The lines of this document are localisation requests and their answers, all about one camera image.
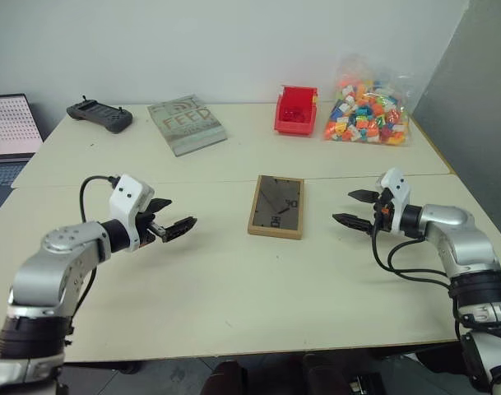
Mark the wooden framed dark tablet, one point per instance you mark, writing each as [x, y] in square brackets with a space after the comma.
[276, 205]

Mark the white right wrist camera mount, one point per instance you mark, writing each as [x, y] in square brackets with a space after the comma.
[397, 193]

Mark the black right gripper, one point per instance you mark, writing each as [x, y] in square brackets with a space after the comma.
[381, 214]

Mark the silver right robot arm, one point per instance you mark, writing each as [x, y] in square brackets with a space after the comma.
[466, 240]

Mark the laptop computer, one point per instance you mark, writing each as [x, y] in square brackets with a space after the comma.
[5, 136]

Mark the dark rounded shape under table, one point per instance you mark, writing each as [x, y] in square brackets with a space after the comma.
[229, 378]

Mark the bag of colourful blocks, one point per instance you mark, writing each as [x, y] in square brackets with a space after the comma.
[367, 115]

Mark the grey book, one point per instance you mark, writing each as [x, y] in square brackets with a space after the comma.
[185, 123]

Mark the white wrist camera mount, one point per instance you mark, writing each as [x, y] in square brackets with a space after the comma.
[128, 198]
[397, 193]

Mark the red plastic storage bin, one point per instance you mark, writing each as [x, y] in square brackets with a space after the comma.
[295, 113]

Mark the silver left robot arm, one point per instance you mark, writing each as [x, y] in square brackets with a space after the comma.
[54, 263]

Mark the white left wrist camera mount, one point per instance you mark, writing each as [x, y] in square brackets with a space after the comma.
[128, 198]

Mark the dark grey remote controller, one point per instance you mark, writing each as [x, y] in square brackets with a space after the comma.
[100, 114]

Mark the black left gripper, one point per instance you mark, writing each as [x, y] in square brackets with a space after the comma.
[146, 230]

